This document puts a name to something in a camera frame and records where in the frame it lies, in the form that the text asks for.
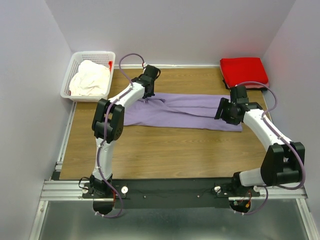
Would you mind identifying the purple t shirt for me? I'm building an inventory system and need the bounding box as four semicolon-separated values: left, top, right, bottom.
124;92;243;132

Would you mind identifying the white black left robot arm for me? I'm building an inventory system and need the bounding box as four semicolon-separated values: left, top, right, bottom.
89;65;161;198

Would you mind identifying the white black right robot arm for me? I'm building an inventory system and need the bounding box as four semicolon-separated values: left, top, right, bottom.
214;85;306;196

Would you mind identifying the folded black t shirt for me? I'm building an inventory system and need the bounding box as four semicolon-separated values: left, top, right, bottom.
221;78;270;92

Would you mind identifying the red garment in basket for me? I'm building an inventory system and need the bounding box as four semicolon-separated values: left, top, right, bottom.
108;60;114;73

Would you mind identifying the folded red t shirt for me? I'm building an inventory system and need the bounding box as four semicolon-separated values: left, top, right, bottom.
220;57;269;87

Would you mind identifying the folded pink t shirt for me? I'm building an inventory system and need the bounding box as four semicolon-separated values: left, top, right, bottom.
245;83;269;91

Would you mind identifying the white plastic laundry basket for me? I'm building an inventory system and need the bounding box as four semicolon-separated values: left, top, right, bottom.
60;51;116;102

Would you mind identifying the white crumpled t shirt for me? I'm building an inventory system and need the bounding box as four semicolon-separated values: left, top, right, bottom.
69;60;111;97

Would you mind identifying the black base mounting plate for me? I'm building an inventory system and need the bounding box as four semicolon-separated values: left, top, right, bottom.
79;177;260;212

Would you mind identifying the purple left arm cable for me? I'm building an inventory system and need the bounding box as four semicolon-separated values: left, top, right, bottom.
94;52;148;219

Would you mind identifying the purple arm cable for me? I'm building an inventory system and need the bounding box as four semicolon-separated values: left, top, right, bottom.
94;52;148;219
233;81;308;216

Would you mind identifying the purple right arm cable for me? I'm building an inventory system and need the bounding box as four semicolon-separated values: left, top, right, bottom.
233;81;308;216

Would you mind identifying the aluminium frame rail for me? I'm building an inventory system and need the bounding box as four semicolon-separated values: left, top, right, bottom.
28;159;313;240

